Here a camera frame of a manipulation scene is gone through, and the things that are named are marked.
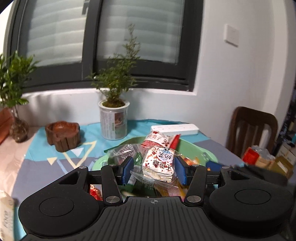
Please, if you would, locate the white red nougat packet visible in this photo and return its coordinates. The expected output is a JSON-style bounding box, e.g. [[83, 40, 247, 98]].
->
[[142, 146, 175, 183]]

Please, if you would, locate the clear wrapped purple snack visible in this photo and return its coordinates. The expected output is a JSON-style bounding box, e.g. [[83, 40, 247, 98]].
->
[[107, 144, 137, 165]]

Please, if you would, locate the green plastic bowl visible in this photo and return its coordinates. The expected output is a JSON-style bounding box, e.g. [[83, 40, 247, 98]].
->
[[91, 136, 218, 171]]

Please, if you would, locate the red paper-cut coaster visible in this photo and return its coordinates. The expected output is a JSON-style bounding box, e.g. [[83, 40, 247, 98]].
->
[[89, 184, 103, 201]]

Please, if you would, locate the red white candy packet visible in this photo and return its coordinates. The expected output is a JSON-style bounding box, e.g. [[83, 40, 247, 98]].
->
[[141, 131, 180, 150]]

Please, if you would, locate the white power strip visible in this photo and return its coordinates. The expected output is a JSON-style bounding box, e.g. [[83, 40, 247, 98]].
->
[[151, 123, 199, 136]]

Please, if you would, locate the brown wooden stump ashtray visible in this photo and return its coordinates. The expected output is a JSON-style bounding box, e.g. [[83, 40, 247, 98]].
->
[[45, 121, 81, 153]]

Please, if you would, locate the dark wooden chair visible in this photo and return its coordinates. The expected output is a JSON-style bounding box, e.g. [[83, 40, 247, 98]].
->
[[226, 106, 278, 157]]

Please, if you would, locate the small tree in white pot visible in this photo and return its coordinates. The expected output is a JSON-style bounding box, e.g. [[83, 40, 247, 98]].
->
[[87, 24, 140, 140]]

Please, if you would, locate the white tissue pack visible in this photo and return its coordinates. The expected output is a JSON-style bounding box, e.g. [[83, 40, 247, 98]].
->
[[0, 190, 14, 241]]

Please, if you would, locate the red storage box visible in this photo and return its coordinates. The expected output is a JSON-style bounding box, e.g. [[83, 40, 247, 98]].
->
[[0, 108, 13, 144]]

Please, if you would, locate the dark framed window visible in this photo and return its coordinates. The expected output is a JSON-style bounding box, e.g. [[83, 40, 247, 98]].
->
[[1, 1, 204, 92]]

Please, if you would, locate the leafy plant in glass vase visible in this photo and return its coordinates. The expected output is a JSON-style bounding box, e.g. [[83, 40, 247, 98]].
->
[[1, 51, 38, 143]]

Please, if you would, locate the white wall socket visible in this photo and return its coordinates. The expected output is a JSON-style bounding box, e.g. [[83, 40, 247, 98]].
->
[[223, 24, 239, 47]]

